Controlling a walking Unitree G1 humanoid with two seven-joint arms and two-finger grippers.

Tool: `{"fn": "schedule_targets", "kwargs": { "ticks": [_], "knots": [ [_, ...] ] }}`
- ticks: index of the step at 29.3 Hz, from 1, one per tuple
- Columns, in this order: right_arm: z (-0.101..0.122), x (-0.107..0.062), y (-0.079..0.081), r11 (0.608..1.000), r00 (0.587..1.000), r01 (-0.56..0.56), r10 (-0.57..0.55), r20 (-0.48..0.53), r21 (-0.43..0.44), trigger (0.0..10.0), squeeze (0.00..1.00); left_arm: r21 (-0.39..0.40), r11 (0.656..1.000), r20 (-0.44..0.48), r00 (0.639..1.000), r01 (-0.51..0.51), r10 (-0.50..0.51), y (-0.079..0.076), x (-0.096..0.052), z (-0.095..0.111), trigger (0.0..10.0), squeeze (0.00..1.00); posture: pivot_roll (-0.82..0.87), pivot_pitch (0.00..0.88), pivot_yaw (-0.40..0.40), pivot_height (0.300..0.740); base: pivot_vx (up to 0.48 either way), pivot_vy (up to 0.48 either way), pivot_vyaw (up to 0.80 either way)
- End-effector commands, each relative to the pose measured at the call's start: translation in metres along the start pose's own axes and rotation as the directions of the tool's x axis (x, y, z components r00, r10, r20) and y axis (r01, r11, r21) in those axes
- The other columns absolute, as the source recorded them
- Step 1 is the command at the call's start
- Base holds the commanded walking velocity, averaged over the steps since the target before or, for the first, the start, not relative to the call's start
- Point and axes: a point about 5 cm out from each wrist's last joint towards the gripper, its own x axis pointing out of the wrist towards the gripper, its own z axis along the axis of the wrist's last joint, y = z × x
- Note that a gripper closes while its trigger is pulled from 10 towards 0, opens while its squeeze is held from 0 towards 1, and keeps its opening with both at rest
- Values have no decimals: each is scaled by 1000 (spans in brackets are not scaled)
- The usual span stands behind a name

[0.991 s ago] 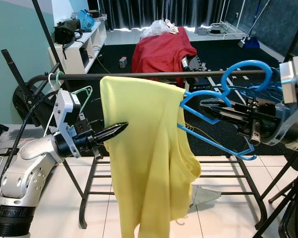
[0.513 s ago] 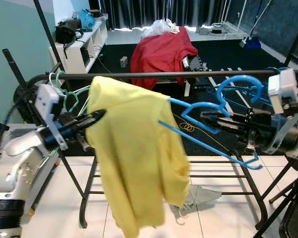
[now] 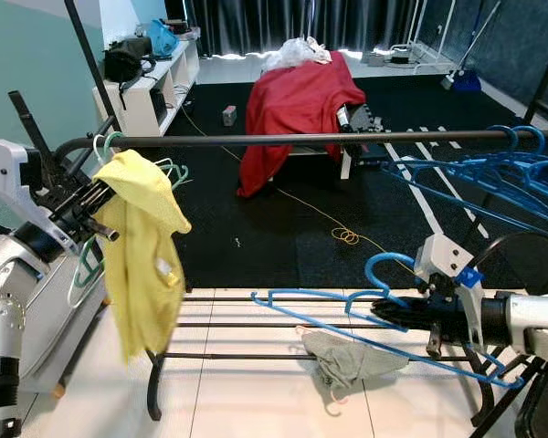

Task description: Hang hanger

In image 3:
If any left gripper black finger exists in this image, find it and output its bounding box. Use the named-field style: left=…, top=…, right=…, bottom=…
left=82, top=214, right=121, bottom=244
left=73, top=179, right=118, bottom=209

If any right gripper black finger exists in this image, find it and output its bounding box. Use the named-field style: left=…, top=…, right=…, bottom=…
left=373, top=296, right=435, bottom=316
left=374, top=316, right=435, bottom=334

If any yellow printed T-shirt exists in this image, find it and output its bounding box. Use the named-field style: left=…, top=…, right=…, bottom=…
left=93, top=149, right=193, bottom=364

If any green plastic hanger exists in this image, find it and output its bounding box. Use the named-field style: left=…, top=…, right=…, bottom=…
left=73, top=130, right=189, bottom=289

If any crumpled grey cloth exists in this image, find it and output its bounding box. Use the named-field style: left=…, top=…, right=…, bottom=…
left=297, top=327, right=410, bottom=416

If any white shelf unit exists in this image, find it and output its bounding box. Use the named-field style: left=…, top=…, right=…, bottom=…
left=93, top=35, right=202, bottom=138

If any grey ottoman with wooden legs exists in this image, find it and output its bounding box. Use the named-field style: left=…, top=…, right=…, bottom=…
left=18, top=260, right=108, bottom=400

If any black bag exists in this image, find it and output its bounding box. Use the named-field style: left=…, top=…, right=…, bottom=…
left=103, top=36, right=156, bottom=85

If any blue bag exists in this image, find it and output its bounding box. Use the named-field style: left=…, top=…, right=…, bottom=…
left=144, top=18, right=179, bottom=58

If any black metal machine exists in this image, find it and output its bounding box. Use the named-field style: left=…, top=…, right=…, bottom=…
left=336, top=102, right=389, bottom=165

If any black metal clothes rack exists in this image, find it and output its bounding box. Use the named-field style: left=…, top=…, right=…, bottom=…
left=7, top=0, right=548, bottom=438

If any blue mop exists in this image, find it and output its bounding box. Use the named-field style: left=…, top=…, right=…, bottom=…
left=441, top=0, right=503, bottom=92

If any red cover cloth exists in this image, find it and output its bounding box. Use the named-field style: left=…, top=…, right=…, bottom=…
left=237, top=52, right=366, bottom=198

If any white plastic bag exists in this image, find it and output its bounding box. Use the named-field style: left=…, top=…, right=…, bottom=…
left=260, top=36, right=334, bottom=74

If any black curtain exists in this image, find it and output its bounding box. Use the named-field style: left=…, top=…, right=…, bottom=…
left=164, top=0, right=531, bottom=57

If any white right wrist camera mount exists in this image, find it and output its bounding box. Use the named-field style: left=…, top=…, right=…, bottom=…
left=413, top=233, right=485, bottom=348

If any yellow cable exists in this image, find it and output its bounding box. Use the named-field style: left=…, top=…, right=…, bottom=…
left=178, top=105, right=385, bottom=247

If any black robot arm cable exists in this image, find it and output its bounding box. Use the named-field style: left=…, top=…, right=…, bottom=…
left=475, top=229, right=548, bottom=302

